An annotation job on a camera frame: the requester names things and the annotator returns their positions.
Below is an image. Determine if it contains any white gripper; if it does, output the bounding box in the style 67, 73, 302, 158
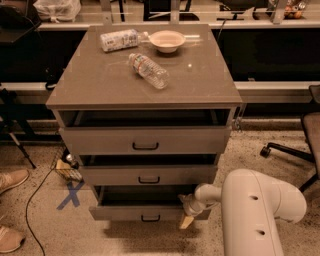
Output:
178, 194, 206, 230

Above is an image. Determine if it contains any grey bottom drawer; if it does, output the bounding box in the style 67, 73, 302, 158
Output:
89, 184, 196, 222

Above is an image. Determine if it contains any grey drawer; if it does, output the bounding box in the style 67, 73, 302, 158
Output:
89, 184, 196, 222
57, 109, 230, 155
80, 154, 217, 185

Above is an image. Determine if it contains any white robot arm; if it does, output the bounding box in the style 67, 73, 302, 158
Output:
179, 169, 307, 256

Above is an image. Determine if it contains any grey middle drawer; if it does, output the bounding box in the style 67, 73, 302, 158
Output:
80, 154, 217, 185

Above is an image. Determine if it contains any grey three-drawer cabinet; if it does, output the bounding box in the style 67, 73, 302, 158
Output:
45, 23, 243, 213

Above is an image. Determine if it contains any grey top drawer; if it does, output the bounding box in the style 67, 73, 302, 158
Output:
57, 109, 230, 155

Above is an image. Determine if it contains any clear plastic water bottle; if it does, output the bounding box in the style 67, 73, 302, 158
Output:
129, 53, 169, 89

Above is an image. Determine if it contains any black office chair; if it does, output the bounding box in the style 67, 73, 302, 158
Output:
259, 84, 320, 194

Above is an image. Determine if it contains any white paper bowl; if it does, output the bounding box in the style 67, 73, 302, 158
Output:
149, 30, 186, 53

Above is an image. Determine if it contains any lower beige shoe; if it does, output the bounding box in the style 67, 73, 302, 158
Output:
0, 226, 25, 253

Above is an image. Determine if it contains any beige shoe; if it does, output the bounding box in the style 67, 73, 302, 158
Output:
0, 226, 25, 253
0, 169, 29, 194

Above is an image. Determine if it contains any upper beige shoe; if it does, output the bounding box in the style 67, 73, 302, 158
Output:
0, 169, 29, 194

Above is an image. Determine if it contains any white-labelled plastic bottle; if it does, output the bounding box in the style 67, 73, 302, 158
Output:
100, 29, 149, 52

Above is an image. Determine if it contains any black tripod stand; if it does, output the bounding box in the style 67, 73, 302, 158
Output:
0, 89, 36, 169

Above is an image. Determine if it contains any fruit bowl on shelf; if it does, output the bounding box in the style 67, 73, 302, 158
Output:
284, 0, 307, 19

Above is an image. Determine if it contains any white plastic bag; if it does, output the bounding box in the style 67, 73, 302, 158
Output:
34, 0, 81, 23

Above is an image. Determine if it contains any wire basket with items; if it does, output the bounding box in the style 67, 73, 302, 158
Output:
51, 147, 83, 182

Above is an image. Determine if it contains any black floor cable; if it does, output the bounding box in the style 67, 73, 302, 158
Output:
25, 166, 58, 256

